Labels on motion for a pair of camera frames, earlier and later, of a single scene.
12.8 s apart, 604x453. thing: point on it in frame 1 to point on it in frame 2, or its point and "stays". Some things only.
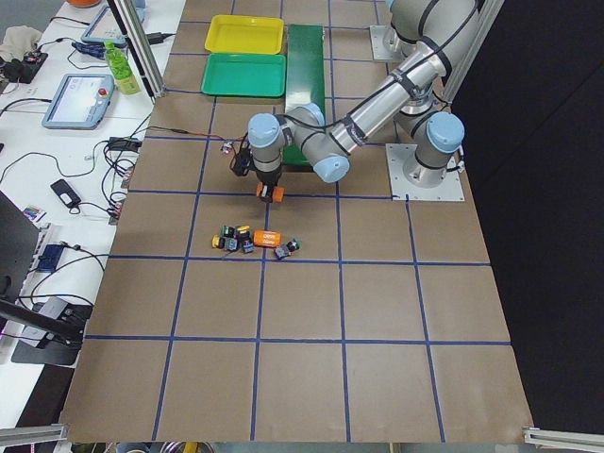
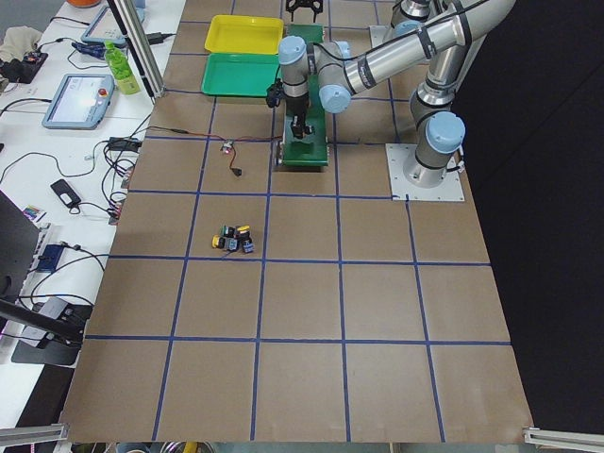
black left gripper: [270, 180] to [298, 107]
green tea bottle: [119, 62] stays
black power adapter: [123, 143] stays
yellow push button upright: [245, 239] stays
